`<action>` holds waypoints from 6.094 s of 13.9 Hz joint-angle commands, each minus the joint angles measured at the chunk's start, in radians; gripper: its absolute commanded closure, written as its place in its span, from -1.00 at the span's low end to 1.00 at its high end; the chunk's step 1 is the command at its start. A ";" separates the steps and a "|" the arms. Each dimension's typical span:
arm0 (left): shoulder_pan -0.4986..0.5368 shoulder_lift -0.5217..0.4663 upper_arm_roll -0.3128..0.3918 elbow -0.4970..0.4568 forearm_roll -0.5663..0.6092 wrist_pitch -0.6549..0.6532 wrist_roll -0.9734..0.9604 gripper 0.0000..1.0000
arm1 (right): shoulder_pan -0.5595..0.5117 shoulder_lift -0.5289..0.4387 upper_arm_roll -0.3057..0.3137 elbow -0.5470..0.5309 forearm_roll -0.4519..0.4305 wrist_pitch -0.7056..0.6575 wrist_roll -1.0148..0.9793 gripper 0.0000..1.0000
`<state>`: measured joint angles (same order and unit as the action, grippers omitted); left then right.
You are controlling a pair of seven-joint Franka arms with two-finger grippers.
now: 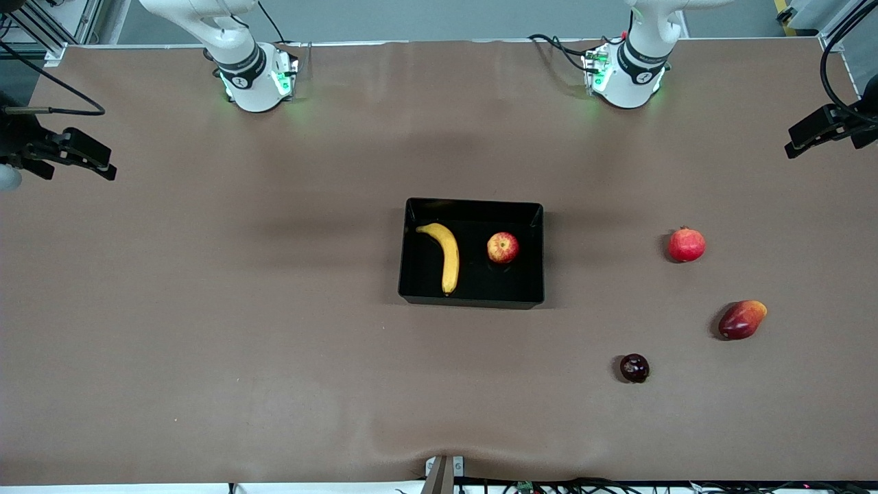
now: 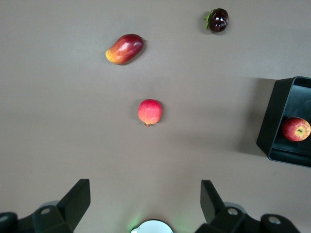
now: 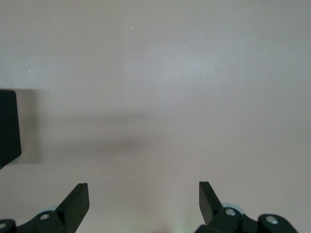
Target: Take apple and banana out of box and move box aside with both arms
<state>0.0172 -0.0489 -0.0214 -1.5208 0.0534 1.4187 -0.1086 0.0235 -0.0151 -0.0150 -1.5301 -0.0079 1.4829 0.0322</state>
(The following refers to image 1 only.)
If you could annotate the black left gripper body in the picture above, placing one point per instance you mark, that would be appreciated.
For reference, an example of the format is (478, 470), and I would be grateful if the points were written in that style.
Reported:
(852, 122)

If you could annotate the brown table mat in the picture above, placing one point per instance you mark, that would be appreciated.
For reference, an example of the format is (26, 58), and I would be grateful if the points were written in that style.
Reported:
(343, 171)

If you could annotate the red yellow mango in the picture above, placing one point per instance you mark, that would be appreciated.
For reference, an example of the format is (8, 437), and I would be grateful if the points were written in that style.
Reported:
(741, 321)

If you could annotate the dark purple plum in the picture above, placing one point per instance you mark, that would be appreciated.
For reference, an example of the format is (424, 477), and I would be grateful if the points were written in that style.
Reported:
(634, 368)

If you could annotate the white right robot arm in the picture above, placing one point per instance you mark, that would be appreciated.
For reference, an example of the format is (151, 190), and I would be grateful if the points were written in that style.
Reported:
(254, 92)

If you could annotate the plain aluminium frame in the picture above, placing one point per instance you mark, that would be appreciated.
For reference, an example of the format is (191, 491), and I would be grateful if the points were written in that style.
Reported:
(837, 20)

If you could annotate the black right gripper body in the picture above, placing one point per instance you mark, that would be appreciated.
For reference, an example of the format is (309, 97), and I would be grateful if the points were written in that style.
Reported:
(20, 140)

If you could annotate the aluminium frame with black struts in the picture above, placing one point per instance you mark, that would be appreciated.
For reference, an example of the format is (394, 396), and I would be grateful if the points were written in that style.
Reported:
(89, 17)

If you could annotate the red yellow apple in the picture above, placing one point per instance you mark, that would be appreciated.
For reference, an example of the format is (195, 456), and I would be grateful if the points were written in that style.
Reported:
(503, 248)

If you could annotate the black plastic box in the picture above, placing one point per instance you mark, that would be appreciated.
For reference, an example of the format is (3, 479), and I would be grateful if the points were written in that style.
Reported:
(501, 285)

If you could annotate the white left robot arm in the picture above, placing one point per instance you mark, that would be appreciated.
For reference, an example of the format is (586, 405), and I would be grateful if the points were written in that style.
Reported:
(627, 86)

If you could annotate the yellow black post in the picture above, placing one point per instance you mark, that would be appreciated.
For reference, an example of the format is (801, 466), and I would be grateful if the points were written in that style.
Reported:
(785, 17)

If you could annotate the yellow banana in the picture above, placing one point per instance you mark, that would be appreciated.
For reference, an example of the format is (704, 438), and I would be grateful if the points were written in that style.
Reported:
(449, 257)

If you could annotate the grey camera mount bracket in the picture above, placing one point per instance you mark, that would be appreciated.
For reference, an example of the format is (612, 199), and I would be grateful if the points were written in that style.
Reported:
(442, 475)

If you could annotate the red pomegranate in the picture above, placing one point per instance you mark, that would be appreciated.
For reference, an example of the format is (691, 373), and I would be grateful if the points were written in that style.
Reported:
(686, 245)

